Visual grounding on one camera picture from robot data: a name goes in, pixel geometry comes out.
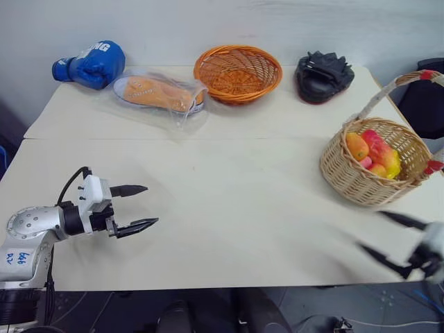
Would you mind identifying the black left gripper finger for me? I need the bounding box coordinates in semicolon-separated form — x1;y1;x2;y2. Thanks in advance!
110;185;149;198
114;217;160;240

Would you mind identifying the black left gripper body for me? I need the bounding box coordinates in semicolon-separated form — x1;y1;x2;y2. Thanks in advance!
88;207;119;239

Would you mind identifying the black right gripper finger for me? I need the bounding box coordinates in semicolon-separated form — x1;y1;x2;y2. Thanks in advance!
357;242;413;280
377;210;430;231

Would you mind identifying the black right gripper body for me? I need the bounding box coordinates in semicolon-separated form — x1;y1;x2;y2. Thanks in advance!
410;242;444;278

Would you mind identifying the orange wicker bowl basket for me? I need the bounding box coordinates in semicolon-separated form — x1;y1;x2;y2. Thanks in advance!
193;44;283;106

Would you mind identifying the yellow toy fruit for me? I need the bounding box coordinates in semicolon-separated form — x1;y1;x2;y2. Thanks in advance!
384;148;402;180

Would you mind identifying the orange-red round toy fruit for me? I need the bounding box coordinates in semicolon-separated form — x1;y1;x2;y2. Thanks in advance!
368;163;388;179

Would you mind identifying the red peach toy fruit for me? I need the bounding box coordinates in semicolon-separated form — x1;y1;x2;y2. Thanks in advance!
361;129;400;168

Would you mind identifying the small black floor device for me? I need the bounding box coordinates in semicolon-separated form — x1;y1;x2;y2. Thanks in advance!
332;316;355;333

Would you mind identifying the orange mango toy fruit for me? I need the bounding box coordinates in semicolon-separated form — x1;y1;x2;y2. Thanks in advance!
345;132;370;162

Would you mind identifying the clear plastic bag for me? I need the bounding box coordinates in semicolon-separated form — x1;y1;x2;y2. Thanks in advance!
103;68;210;135

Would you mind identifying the orange shoe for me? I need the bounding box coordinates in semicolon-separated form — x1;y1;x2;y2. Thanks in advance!
113;75;207;114

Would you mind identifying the black chair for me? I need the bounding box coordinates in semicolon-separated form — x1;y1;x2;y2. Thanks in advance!
395;57;444;140

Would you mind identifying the blue boxing glove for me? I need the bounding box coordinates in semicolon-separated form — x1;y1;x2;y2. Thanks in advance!
51;39;126;91

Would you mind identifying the black boxing focus pad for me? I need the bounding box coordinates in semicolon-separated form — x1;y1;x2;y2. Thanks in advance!
294;51;356;105

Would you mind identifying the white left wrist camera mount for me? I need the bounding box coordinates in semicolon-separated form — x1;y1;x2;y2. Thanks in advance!
76;174;114;223

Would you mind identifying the blue floor cable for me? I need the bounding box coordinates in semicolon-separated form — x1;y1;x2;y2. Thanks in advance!
411;289;444;315

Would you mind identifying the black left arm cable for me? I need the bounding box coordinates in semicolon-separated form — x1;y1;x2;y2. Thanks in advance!
56;166;90;208

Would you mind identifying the white floor cable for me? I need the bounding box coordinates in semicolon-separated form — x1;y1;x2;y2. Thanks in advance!
346;317;444;329

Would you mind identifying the tan wicker basket with handle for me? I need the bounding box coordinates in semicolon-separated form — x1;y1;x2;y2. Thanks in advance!
318;69;444;208

